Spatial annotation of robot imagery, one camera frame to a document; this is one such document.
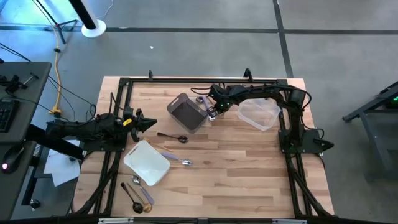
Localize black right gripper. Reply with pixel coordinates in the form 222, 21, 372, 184
206, 91, 233, 118

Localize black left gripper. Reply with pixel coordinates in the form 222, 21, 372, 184
119, 107, 158, 143

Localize dark grey plastic bin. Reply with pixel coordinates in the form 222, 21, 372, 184
166, 92, 208, 134

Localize purple-handled silver spoon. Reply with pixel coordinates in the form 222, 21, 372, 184
160, 151, 193, 167
195, 95, 218, 122
131, 175, 155, 205

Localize white plastic bin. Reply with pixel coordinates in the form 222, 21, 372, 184
123, 139, 171, 187

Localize black spoon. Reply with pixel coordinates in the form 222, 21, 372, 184
156, 131, 190, 144
120, 182, 144, 215

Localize clear plastic bin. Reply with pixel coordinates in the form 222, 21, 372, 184
237, 97, 282, 132

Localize black desk support beam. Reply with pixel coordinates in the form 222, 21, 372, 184
25, 123, 85, 162

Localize white paper sheets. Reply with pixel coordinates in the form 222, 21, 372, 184
42, 139, 83, 188

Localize silver aluminium bar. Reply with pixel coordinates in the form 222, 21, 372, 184
271, 218, 308, 224
98, 217, 135, 224

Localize black pole with white base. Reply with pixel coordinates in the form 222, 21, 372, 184
68, 0, 108, 39

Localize dark grey desk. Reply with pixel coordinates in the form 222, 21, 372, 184
0, 61, 53, 144
0, 141, 37, 221

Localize black tripod stand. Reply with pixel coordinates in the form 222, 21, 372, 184
32, 0, 79, 45

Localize black lit computer mouse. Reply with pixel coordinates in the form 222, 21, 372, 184
1, 145, 26, 175

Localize black keyboard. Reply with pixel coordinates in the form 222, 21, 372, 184
0, 98, 20, 134

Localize black desk clamp tool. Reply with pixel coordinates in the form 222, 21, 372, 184
0, 72, 40, 95

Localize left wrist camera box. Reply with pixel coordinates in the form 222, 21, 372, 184
122, 115, 137, 131

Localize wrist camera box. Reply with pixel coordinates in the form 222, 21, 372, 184
208, 83, 224, 96
122, 115, 137, 131

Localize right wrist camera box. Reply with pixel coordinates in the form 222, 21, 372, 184
208, 83, 224, 96

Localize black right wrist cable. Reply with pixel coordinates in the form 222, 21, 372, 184
190, 86, 215, 96

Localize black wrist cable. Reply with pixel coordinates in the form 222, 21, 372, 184
190, 86, 215, 96
108, 91, 126, 116

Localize black aluminium table frame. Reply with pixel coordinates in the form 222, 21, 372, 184
72, 76, 336, 218

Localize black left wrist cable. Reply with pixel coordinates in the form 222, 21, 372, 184
108, 91, 126, 116

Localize yellow extension cable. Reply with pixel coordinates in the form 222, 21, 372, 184
49, 24, 63, 118

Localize grey metal cart frame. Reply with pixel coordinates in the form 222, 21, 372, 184
341, 80, 398, 183

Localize black floor cable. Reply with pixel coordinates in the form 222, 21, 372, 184
0, 42, 32, 63

